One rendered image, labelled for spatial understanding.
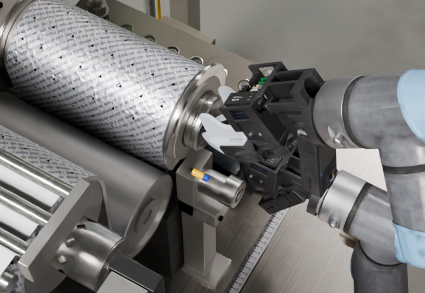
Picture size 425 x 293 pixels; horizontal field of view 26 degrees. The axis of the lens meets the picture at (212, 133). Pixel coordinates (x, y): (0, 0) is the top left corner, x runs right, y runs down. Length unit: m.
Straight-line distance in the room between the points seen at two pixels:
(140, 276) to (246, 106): 0.24
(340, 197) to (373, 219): 0.05
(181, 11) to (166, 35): 0.92
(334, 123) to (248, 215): 0.58
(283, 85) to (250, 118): 0.05
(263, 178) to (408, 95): 0.43
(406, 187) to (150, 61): 0.39
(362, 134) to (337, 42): 1.93
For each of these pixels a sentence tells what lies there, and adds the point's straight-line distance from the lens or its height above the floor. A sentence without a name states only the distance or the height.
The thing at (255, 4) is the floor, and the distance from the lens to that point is 2.91.
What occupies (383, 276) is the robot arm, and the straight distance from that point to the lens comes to 1.30.
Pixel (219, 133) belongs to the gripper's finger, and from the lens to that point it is 1.08.
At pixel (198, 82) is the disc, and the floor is 1.32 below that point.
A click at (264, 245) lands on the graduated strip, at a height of 0.90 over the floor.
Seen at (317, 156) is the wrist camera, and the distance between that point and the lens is 1.01.
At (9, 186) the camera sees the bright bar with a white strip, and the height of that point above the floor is 1.44.
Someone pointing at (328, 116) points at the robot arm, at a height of 1.44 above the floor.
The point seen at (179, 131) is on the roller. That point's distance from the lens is 1.11.
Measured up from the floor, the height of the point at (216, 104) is 1.28.
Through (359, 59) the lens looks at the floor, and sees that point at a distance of 2.81.
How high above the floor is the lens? 2.22
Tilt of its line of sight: 58 degrees down
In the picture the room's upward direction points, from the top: straight up
